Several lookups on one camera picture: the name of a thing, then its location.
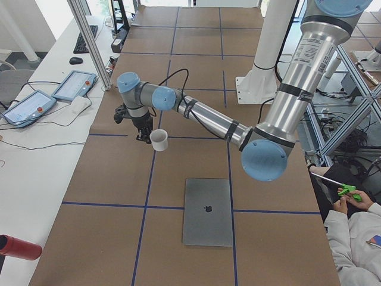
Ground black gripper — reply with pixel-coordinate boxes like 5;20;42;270
132;114;153;144

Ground white plastic cup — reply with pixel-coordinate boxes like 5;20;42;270
149;129;168;152

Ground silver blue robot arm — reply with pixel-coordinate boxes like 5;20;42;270
114;1;370;181

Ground silver closed laptop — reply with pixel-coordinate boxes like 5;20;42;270
182;178;233;247

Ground person's hand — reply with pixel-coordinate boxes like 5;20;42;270
333;197;348;215

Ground white folded cloth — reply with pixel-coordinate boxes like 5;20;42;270
70;96;91;115

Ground blue teach pendant far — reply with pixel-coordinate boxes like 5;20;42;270
52;70;97;101

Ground blue teach pendant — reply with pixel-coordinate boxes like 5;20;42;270
52;70;97;101
1;90;57;128

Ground black box on table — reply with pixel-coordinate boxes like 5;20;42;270
111;29;128;53

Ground brown paper table cover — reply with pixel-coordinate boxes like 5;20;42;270
30;7;339;285

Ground black computer mouse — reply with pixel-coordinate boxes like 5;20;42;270
69;57;83;65

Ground black keyboard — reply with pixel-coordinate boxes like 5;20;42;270
73;24;99;55

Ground blue teach pendant near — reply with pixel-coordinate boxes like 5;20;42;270
1;90;57;128

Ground red cylinder bottle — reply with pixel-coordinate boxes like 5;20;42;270
1;235;42;260

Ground green handheld tool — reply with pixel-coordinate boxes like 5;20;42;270
338;184;362;202

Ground person in white jacket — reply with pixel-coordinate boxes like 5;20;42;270
307;162;380;285

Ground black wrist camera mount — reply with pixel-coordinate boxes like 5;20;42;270
114;104;130;124

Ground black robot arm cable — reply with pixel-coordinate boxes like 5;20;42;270
148;69;236;141

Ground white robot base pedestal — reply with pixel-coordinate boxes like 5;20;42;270
236;0;299;104

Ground grey aluminium frame post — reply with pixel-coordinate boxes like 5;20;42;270
67;0;111;91

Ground aluminium frame structure right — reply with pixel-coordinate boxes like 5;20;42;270
282;17;381;167

